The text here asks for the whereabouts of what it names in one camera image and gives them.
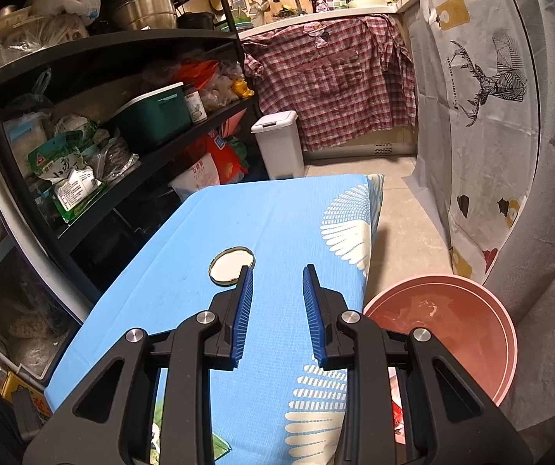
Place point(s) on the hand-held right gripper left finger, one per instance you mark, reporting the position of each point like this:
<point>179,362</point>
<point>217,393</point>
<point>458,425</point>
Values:
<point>241,322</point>

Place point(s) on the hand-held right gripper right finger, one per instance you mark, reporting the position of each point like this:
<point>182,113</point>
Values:
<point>316,322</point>

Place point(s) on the gold jar lid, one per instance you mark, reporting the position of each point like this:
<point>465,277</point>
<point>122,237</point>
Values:
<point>229,266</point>

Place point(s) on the red plastic bag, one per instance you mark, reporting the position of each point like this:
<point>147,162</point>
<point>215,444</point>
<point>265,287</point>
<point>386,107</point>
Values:
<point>399,416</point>

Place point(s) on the pink plastic basin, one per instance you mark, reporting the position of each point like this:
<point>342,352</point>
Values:
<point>442,319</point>

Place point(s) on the blue printed tablecloth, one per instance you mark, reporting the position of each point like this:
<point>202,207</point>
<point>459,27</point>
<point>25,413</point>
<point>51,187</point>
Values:
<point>258,218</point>

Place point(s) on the orange and white sack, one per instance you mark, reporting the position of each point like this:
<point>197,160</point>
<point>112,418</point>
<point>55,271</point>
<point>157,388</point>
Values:
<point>204,169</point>

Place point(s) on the white pedal bin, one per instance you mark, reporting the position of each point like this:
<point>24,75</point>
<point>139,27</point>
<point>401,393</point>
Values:
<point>279,150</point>

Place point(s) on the green and white food packet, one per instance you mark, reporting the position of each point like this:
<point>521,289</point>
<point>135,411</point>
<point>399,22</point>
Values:
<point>76,193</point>

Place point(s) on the clear bag of dried food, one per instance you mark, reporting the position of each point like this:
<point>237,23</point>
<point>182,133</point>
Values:
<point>112,157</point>

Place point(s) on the green storage box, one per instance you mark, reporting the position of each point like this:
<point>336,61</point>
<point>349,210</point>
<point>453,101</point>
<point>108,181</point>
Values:
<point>151,116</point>

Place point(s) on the clear plastic storage box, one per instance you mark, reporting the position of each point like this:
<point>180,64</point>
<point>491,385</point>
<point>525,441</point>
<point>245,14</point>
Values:
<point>15,319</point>

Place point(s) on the deer print curtain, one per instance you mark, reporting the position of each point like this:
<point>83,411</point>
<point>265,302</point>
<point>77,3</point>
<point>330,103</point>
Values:
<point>481,155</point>

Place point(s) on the yellow and red box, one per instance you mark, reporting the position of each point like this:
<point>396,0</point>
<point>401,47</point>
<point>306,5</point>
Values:
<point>15,392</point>

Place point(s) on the red plaid shirt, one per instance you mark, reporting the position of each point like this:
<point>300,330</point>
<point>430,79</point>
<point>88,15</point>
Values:
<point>340,87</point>

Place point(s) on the green printed food bag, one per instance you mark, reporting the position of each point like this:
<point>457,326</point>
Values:
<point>59,155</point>

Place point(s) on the red snack bag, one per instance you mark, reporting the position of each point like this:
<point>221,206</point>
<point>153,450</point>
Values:
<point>195,73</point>

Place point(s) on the grey cloth curtain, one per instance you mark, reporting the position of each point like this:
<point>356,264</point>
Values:
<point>549,203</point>

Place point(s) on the white kitchen counter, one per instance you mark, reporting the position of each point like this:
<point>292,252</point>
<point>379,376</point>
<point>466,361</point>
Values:
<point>306,18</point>

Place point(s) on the small black pot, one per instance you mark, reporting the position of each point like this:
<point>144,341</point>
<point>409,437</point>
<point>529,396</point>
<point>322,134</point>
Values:
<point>197,20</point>

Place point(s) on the black shelf rack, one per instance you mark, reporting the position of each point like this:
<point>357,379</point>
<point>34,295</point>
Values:
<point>112,41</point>

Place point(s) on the pink figurine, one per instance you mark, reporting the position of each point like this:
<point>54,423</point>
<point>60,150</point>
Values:
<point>321,4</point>

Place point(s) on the wooden cutting board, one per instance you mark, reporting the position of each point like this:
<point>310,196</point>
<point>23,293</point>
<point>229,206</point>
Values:
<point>301,2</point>

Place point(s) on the stainless steel pot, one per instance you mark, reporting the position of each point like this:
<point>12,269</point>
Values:
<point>144,5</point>

